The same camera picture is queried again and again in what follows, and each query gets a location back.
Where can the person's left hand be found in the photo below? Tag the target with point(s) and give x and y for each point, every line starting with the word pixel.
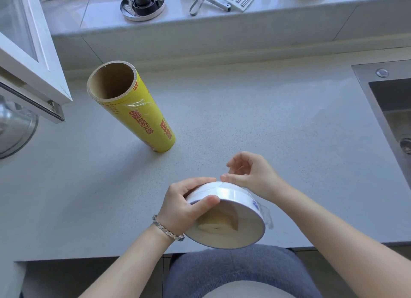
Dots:
pixel 175 208

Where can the person's right hand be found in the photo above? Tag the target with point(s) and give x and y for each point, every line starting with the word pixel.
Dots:
pixel 260 179

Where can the person's right thumb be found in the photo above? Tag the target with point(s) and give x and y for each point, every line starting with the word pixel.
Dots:
pixel 231 179

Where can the person's left thumb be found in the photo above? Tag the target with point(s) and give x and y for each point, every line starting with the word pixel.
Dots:
pixel 205 205

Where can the white round bowl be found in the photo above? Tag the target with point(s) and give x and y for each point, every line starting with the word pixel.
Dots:
pixel 239 195

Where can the clear cling film sheet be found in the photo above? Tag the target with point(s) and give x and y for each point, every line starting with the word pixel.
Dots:
pixel 268 216

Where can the person's right forearm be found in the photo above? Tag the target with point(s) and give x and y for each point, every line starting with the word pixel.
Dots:
pixel 337 253

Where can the person's left forearm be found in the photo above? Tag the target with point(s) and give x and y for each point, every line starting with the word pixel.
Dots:
pixel 135 262

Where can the grey trousers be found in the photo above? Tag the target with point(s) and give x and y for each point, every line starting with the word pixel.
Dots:
pixel 231 265

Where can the white shirt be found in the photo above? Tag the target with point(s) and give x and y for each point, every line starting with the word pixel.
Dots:
pixel 242 290

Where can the yellow cling film roll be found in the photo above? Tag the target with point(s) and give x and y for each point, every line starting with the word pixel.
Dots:
pixel 144 115

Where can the metal sink drain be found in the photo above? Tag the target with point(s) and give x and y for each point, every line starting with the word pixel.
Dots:
pixel 406 146

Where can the stainless steel sink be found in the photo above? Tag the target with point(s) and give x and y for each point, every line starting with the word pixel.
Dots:
pixel 390 98

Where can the metal loop peeler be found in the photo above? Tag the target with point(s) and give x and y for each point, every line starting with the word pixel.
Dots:
pixel 196 4

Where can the round metal sink button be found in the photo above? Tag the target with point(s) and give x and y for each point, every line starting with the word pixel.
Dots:
pixel 382 73

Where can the round metal tin lid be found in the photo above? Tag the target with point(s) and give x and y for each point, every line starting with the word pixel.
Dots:
pixel 128 12

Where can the black round stopper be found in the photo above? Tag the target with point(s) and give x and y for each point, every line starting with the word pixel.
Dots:
pixel 143 0

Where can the stainless steel pot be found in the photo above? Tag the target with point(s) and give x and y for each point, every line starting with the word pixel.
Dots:
pixel 14 131

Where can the white window frame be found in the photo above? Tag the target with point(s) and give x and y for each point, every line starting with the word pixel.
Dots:
pixel 29 66

